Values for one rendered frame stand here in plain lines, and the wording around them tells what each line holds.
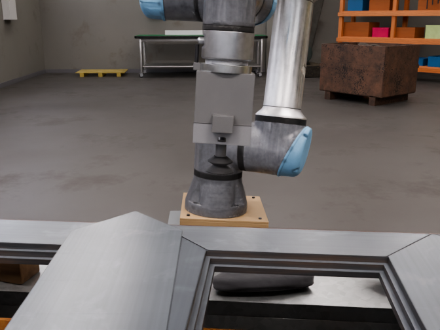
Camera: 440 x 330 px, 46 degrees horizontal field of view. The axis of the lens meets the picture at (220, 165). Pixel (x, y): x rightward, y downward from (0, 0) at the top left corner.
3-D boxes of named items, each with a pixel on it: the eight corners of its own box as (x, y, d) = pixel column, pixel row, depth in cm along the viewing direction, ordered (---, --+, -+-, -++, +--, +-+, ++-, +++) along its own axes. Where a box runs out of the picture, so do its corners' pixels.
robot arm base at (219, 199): (186, 197, 132) (188, 160, 130) (245, 200, 132) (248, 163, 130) (182, 216, 118) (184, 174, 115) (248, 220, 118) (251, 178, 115)
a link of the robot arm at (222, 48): (256, 33, 70) (196, 29, 70) (253, 67, 71) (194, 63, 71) (253, 34, 78) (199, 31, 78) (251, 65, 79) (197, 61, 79)
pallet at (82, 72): (129, 73, 1157) (129, 69, 1155) (124, 76, 1087) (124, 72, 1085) (82, 73, 1154) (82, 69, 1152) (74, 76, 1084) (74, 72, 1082)
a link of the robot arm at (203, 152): (203, 160, 130) (206, 107, 127) (255, 167, 126) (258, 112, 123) (185, 170, 119) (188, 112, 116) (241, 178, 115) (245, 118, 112)
